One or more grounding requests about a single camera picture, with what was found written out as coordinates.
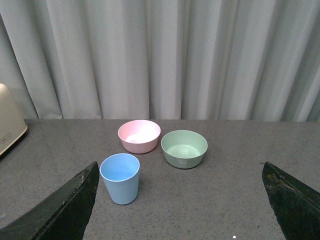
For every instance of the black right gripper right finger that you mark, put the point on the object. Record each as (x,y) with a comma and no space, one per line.
(295,204)

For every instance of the light blue plastic cup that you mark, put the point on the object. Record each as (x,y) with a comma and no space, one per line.
(121,173)

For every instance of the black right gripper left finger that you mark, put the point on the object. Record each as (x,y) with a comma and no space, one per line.
(63,215)

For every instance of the pink plastic bowl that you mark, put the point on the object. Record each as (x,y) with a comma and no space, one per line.
(139,136)

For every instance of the cream white toaster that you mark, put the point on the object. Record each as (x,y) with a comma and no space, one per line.
(12,123)

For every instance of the grey curtain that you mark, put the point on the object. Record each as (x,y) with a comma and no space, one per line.
(162,59)

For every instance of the green plastic bowl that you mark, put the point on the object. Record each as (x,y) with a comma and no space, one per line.
(184,149)

